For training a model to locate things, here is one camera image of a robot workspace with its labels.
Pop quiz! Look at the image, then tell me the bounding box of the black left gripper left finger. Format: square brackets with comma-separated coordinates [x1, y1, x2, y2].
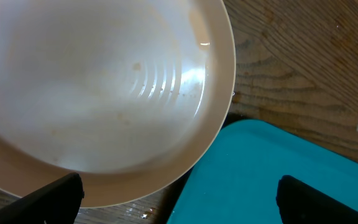
[0, 173, 85, 224]

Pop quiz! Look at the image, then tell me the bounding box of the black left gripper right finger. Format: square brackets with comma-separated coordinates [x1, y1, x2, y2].
[276, 175, 358, 224]

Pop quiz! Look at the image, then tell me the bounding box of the white plate with stain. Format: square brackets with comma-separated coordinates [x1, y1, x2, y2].
[0, 0, 236, 208]

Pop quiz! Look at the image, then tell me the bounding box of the teal plastic tray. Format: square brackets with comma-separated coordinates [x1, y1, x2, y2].
[168, 119, 358, 224]

